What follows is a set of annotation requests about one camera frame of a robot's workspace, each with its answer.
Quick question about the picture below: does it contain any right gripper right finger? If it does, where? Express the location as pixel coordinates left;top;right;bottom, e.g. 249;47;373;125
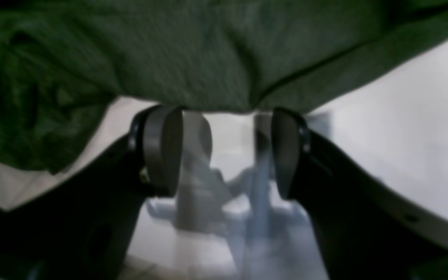
271;108;448;280

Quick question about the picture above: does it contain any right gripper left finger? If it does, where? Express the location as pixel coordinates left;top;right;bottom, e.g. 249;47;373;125
0;105;183;280

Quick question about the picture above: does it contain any dark green t-shirt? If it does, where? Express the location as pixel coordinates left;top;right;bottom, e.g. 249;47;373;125
0;0;448;174

